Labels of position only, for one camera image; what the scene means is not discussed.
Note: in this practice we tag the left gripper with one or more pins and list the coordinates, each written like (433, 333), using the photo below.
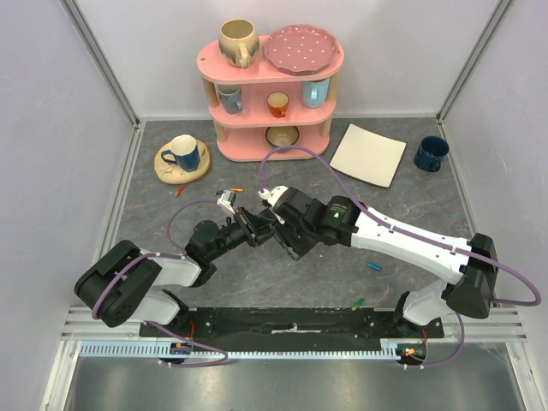
(257, 228)

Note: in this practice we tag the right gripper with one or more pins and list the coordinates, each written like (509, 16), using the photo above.
(283, 238)

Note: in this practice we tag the black remote control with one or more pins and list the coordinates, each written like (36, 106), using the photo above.
(290, 240)

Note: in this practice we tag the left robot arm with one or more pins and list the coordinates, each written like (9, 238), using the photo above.
(129, 282)

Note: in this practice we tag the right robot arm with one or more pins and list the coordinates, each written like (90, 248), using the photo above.
(465, 282)

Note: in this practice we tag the blue metallic battery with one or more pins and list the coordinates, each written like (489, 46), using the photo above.
(373, 266)

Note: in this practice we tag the dark patterned bowl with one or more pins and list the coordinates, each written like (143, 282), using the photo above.
(282, 136)

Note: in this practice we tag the square white plate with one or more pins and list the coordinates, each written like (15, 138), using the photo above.
(367, 156)

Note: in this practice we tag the green battery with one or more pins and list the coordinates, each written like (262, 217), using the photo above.
(358, 304)

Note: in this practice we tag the beige round saucer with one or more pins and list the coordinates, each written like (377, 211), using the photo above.
(173, 174)

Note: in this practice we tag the blue mug cream interior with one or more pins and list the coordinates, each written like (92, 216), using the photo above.
(183, 152)

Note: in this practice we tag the pink three-tier shelf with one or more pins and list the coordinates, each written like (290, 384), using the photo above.
(241, 136)

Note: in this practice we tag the small orange cup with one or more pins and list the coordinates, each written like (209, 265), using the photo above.
(278, 103)

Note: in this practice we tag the light blue mug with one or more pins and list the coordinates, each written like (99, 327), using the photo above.
(313, 93)

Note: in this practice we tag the grey blue mug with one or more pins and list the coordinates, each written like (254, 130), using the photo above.
(230, 97)

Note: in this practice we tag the dark blue mug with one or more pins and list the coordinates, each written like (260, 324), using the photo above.
(430, 154)

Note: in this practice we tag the pink dotted plate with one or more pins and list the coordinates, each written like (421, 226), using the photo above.
(301, 49)

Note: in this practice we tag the beige ceramic mug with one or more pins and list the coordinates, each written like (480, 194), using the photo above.
(238, 42)

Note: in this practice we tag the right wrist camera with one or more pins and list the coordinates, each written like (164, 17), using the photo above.
(271, 197)

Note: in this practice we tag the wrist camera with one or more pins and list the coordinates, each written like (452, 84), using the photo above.
(226, 201)
(271, 197)

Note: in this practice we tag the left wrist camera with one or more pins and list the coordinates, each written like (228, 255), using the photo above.
(226, 201)

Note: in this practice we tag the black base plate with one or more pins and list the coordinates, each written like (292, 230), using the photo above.
(294, 328)

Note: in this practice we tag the white cable duct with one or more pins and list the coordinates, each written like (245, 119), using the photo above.
(168, 350)

